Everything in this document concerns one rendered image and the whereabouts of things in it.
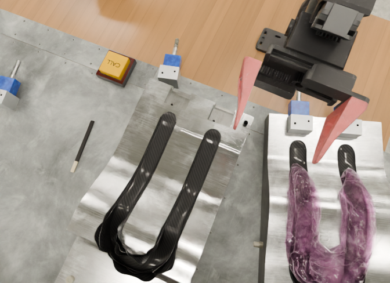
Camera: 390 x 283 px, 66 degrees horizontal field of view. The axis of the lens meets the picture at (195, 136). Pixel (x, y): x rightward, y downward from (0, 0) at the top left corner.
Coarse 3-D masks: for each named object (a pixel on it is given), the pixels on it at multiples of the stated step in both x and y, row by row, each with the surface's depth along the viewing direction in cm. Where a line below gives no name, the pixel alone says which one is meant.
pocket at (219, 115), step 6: (216, 108) 71; (222, 108) 70; (210, 114) 70; (216, 114) 71; (222, 114) 71; (228, 114) 71; (234, 114) 70; (210, 120) 71; (216, 120) 71; (222, 120) 71; (228, 120) 71; (228, 126) 70
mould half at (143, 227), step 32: (160, 96) 70; (192, 96) 69; (128, 128) 68; (192, 128) 68; (224, 128) 67; (128, 160) 67; (160, 160) 67; (192, 160) 66; (224, 160) 66; (96, 192) 61; (160, 192) 64; (224, 192) 64; (96, 224) 58; (128, 224) 58; (160, 224) 59; (192, 224) 60; (96, 256) 64; (192, 256) 57
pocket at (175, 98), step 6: (174, 90) 72; (168, 96) 71; (174, 96) 73; (180, 96) 72; (186, 96) 71; (168, 102) 72; (174, 102) 72; (180, 102) 72; (186, 102) 72; (180, 108) 72
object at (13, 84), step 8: (16, 64) 80; (16, 72) 80; (0, 80) 78; (8, 80) 78; (16, 80) 78; (0, 88) 77; (8, 88) 77; (16, 88) 79; (0, 96) 75; (8, 96) 76; (0, 104) 76; (8, 104) 77; (16, 104) 80
